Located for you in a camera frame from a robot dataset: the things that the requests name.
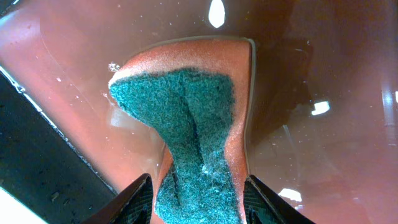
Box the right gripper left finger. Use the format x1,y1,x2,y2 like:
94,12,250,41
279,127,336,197
83,173,153,224

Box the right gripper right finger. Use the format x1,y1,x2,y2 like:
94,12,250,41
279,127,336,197
243,175,314,224

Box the dark red rectangular tray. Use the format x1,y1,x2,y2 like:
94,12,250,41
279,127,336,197
1,1,397,223

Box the orange sponge with dark scourer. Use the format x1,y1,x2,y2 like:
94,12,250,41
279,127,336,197
108,36,255,223

